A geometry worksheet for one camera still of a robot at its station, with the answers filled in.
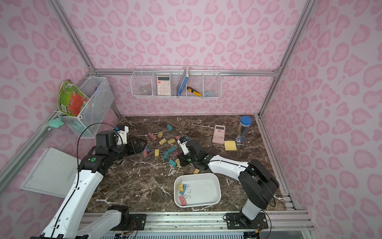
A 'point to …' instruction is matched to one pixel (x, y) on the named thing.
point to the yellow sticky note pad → (230, 145)
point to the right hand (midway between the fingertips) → (177, 156)
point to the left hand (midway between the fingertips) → (139, 141)
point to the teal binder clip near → (172, 163)
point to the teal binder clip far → (169, 127)
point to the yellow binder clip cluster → (181, 187)
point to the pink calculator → (219, 134)
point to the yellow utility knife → (195, 92)
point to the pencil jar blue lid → (245, 123)
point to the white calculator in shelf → (163, 85)
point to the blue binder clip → (184, 187)
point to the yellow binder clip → (171, 141)
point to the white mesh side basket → (87, 125)
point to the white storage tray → (195, 189)
